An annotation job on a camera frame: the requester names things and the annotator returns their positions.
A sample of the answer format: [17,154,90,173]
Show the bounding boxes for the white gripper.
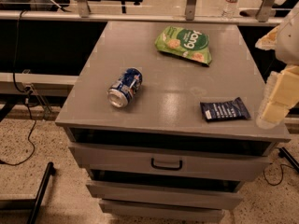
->
[256,64,299,129]

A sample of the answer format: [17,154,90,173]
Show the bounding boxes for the dark blue rxbar wrapper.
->
[200,97,250,122]

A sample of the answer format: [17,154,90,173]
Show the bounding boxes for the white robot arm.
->
[255,6,299,129]

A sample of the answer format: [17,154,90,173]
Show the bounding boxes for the green rice chip bag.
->
[155,26,212,66]

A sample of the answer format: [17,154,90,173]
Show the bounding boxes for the black stand leg right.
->
[278,147,299,174]

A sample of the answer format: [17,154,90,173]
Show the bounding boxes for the black stand leg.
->
[26,162,56,224]
[278,147,299,174]

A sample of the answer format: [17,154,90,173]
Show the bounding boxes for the clear plastic water bottle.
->
[221,0,238,20]

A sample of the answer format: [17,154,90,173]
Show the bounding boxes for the grey drawer cabinet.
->
[54,21,292,224]

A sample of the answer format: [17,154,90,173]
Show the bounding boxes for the middle grey drawer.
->
[86,180,242,210]

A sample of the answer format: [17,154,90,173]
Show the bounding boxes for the grey drawer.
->
[86,180,242,210]
[69,143,269,181]
[99,200,224,223]

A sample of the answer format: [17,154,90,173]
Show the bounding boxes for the blue soda can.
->
[107,68,143,108]

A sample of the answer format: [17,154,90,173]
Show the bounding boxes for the top grey drawer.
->
[69,143,269,181]

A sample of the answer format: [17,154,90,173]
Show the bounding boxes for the bottom grey drawer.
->
[99,200,224,223]

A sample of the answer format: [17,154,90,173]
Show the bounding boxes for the black stand leg left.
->
[26,162,56,224]

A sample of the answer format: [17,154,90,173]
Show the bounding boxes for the black cable right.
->
[263,161,295,187]

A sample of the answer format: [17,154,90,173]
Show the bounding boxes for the black cable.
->
[0,9,37,167]
[263,161,295,187]

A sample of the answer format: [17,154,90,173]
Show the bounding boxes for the metal frame rail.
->
[0,0,282,26]

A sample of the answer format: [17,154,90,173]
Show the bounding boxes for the black drawer handle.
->
[150,158,183,171]

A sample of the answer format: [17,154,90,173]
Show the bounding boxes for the black cable left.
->
[0,9,37,167]

